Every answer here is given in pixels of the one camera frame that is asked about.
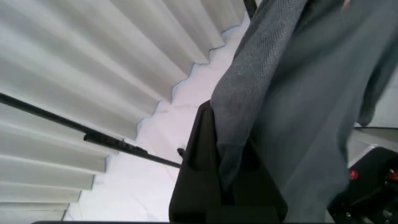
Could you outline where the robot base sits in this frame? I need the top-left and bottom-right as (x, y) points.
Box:
(326, 127), (398, 224)

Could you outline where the black clothes rack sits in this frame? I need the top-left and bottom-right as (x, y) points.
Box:
(0, 0), (257, 170)

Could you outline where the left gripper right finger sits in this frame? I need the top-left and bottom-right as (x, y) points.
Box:
(219, 141), (289, 222)

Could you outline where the white curtain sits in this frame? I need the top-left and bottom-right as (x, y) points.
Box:
(0, 0), (249, 224)

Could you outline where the dark grey garment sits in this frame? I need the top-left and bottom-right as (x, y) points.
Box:
(210, 0), (398, 222)

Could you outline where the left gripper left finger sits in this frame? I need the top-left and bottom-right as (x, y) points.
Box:
(169, 100), (223, 222)

